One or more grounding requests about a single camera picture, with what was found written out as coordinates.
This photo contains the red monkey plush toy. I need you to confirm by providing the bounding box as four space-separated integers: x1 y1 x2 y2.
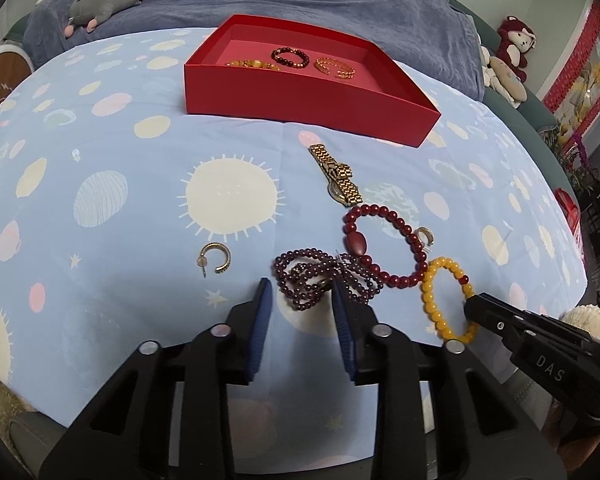
495 15 538 82

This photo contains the red bead curtain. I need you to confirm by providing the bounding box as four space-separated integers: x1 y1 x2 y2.
542 0 600 113

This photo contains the round wooden side table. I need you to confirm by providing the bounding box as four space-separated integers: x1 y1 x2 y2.
0 41 35 133

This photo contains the yellow bead bracelet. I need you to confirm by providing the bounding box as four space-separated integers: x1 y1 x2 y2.
419 256 480 345

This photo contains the grey plush toy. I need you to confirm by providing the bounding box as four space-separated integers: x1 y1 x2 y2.
62 0 151 39

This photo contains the yellow flower plant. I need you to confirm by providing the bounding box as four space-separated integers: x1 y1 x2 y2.
552 60 600 191

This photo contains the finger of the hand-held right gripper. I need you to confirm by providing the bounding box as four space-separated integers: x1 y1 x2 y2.
463 293 528 358

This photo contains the white fluffy plush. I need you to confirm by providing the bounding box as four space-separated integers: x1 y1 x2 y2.
559 304 600 345

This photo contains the amber bead bracelet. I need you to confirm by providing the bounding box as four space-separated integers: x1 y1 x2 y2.
224 58 282 72

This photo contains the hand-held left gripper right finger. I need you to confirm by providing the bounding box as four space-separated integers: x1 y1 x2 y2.
330 278 567 480

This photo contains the red bead bracelet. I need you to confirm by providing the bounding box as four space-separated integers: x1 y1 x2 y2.
342 203 429 289

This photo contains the red cardboard box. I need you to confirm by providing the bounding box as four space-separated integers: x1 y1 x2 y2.
182 13 442 149

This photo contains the light blue printed sheet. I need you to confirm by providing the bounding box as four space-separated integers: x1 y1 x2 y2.
0 24 590 461

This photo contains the gold wristwatch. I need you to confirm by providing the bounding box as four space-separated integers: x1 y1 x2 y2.
308 143 364 207

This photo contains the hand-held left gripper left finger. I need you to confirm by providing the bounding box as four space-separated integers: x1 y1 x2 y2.
39 277 273 480

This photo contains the dark bead bracelet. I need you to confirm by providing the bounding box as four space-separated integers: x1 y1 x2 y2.
271 46 311 70

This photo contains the beige plush toy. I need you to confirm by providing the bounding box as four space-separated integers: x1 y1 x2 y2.
480 46 529 109

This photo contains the purple garnet bead strand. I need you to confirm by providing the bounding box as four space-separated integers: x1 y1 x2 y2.
273 246 385 313

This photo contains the gold chain bracelet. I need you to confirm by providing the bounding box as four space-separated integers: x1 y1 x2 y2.
314 56 356 80

